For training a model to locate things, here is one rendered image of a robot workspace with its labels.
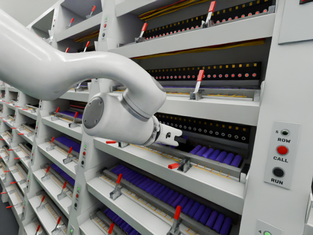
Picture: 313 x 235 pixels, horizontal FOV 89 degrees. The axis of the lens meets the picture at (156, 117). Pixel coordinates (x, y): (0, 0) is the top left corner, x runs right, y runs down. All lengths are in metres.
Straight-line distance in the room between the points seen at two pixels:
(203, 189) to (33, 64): 0.42
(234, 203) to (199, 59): 0.52
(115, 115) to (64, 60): 0.11
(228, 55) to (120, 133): 0.50
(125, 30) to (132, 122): 0.64
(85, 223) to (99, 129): 0.68
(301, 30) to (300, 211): 0.34
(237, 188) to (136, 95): 0.31
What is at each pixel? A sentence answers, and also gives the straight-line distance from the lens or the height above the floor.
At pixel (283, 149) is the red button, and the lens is 0.39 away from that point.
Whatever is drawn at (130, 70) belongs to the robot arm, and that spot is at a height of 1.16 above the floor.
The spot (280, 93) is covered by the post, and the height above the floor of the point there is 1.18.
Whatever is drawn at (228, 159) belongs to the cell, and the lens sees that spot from 0.51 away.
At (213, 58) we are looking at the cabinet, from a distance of 0.69.
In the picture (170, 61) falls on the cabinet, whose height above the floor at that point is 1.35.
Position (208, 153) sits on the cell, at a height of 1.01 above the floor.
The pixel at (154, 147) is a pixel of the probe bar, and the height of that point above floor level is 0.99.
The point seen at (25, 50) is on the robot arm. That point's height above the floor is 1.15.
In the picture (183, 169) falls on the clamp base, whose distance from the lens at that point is 0.47.
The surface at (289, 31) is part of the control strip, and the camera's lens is 0.44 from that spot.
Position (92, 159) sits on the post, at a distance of 0.80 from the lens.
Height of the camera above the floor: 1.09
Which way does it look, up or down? level
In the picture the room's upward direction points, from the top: 9 degrees clockwise
